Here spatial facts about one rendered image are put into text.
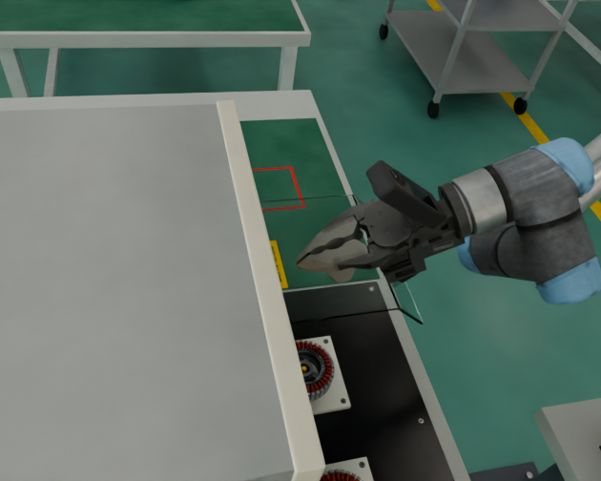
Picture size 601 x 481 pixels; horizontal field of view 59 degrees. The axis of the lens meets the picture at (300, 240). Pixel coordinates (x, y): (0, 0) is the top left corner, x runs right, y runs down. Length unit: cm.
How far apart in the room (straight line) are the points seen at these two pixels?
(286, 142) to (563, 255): 99
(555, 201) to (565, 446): 62
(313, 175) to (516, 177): 84
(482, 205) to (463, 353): 151
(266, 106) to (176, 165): 111
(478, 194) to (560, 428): 66
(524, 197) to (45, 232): 51
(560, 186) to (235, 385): 44
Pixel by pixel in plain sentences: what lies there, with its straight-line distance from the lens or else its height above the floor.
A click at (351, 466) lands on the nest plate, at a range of 98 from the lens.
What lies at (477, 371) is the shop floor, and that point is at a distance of 211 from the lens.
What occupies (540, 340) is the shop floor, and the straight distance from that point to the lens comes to 232.
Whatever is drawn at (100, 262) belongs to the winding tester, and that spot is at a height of 132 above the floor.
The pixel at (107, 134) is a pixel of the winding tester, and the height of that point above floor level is 132.
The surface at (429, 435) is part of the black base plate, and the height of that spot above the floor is 77.
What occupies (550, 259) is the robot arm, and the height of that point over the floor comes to 124.
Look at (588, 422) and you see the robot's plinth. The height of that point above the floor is 75.
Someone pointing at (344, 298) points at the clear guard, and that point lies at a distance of 79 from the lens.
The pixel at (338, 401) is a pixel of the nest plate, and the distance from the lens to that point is 102.
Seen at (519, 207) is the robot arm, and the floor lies 129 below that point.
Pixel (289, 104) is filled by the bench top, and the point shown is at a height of 75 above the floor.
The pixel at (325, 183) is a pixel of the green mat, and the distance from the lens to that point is 142.
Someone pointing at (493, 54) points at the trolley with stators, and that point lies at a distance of 357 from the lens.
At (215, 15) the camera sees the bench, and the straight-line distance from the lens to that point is 213.
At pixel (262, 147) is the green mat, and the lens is 150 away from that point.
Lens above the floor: 169
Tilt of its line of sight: 48 degrees down
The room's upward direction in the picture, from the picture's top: 10 degrees clockwise
